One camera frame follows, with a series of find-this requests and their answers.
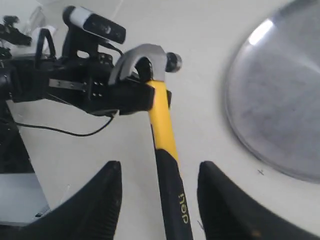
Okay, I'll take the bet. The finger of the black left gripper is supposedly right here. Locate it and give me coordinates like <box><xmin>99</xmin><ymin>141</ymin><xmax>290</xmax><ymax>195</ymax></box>
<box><xmin>166</xmin><ymin>90</ymin><xmax>172</xmax><ymax>109</ymax></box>

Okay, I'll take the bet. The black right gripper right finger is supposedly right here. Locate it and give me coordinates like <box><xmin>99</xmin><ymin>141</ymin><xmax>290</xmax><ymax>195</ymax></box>
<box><xmin>197</xmin><ymin>161</ymin><xmax>319</xmax><ymax>240</ymax></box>

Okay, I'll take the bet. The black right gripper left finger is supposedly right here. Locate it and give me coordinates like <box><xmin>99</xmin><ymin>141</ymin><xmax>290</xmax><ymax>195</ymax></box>
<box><xmin>0</xmin><ymin>161</ymin><xmax>123</xmax><ymax>240</ymax></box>

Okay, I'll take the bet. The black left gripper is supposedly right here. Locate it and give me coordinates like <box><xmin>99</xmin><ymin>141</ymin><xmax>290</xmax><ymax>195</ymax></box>
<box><xmin>9</xmin><ymin>34</ymin><xmax>155</xmax><ymax>116</ymax></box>

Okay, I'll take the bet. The yellow black claw hammer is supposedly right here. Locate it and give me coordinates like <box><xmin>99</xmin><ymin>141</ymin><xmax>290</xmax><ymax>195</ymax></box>
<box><xmin>109</xmin><ymin>43</ymin><xmax>193</xmax><ymax>240</ymax></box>

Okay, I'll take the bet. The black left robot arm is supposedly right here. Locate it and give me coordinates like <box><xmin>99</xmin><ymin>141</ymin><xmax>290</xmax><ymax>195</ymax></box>
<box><xmin>0</xmin><ymin>6</ymin><xmax>182</xmax><ymax>116</ymax></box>

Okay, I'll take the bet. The round steel plate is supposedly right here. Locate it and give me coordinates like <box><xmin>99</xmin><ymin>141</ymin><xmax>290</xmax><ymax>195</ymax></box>
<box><xmin>223</xmin><ymin>0</ymin><xmax>320</xmax><ymax>183</ymax></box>

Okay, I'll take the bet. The black cable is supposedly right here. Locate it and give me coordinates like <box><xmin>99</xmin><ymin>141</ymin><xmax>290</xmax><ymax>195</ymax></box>
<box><xmin>14</xmin><ymin>109</ymin><xmax>118</xmax><ymax>138</ymax></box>

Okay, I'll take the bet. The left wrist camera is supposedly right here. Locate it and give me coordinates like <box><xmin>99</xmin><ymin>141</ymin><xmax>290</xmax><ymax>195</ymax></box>
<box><xmin>62</xmin><ymin>5</ymin><xmax>127</xmax><ymax>44</ymax></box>

